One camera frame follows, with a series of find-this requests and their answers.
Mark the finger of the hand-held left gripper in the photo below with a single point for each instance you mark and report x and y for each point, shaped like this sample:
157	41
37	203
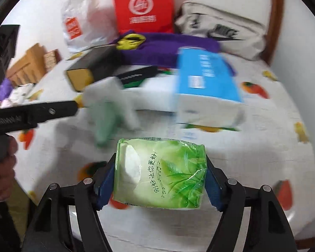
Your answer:
57	110

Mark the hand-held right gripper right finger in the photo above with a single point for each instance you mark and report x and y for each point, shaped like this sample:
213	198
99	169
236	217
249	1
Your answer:
212	189

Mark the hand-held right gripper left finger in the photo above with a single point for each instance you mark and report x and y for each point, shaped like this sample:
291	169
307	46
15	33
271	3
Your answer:
105	186

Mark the white tissue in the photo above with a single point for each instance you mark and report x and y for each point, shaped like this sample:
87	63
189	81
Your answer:
107	105

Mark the green leaf-print tissue pack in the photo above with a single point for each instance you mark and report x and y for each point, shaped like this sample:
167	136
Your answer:
160	173

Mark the person's left hand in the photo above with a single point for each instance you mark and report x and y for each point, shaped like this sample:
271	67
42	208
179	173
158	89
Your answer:
2	170

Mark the white patterned cloth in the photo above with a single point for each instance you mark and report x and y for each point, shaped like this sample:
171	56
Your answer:
18	94

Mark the purple cloth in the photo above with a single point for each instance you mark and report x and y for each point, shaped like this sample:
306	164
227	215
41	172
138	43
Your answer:
4	89

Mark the small patterned box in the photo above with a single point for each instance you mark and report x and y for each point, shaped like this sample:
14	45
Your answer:
52	59

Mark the wooden boxes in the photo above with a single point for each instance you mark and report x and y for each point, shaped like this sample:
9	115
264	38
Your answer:
26	65

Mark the black tin box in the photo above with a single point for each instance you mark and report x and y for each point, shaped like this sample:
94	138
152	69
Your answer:
97	63

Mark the yellow label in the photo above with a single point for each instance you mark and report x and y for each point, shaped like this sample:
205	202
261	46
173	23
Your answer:
130	41

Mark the white plastic bag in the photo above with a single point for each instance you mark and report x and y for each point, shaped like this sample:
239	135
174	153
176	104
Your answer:
81	13

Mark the blue tissue pack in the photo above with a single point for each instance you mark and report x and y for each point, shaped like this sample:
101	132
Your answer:
207	84

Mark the purple towel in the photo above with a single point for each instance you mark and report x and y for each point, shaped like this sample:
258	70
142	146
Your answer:
160	50

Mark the red fabric bag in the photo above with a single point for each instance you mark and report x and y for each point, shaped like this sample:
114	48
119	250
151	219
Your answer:
143	5

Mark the beige fabric bag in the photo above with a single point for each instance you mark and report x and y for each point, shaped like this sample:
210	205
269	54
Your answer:
220	29

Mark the wooden headboard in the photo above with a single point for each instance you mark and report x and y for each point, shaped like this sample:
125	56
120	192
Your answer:
274	18

